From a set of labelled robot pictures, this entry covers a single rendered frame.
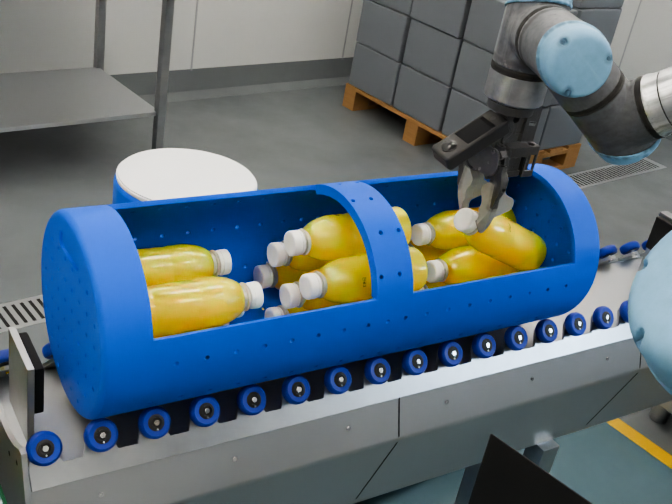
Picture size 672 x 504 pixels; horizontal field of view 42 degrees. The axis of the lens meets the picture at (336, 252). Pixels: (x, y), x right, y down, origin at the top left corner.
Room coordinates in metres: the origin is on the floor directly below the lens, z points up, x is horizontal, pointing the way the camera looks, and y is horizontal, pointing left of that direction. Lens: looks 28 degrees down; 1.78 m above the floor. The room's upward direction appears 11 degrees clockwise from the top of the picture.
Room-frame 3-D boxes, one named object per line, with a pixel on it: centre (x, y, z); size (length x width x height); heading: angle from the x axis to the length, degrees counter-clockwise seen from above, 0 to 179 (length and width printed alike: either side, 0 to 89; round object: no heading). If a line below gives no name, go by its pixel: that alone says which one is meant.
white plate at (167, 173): (1.59, 0.32, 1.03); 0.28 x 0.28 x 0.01
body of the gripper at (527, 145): (1.31, -0.22, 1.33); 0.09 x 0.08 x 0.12; 126
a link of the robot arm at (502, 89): (1.31, -0.22, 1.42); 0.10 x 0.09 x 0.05; 36
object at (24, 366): (0.94, 0.38, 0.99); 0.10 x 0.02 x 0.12; 36
